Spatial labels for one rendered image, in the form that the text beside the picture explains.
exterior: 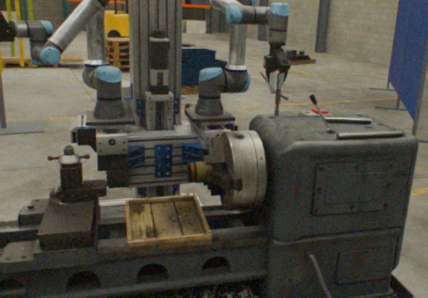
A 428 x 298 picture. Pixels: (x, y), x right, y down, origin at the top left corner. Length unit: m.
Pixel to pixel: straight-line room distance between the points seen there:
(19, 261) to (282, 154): 0.93
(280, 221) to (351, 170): 0.33
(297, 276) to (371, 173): 0.50
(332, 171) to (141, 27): 1.22
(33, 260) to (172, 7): 1.36
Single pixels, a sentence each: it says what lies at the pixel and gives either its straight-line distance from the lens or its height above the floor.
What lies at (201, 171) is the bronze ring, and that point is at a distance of 1.73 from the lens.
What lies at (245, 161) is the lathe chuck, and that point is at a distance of 1.65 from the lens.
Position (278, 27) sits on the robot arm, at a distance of 1.84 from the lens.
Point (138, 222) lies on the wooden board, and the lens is 1.83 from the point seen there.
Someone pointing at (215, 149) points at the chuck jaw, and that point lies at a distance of 1.78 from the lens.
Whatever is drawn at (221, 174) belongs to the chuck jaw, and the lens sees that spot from 1.70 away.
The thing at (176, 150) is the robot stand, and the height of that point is 0.99.
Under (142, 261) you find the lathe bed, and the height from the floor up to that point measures 0.80.
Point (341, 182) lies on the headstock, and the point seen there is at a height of 1.09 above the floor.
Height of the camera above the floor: 1.73
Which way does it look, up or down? 16 degrees down
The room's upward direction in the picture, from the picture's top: 3 degrees clockwise
